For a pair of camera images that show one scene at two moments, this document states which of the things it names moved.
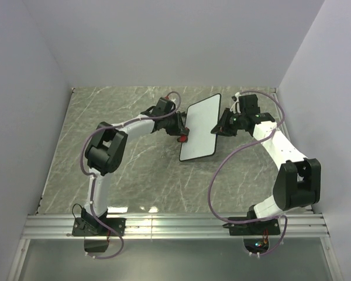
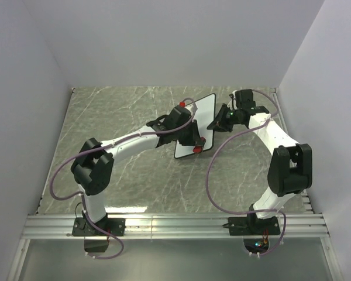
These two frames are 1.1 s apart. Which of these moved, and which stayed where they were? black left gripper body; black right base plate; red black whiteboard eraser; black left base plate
Moved: black left gripper body; red black whiteboard eraser
Stayed: black left base plate; black right base plate
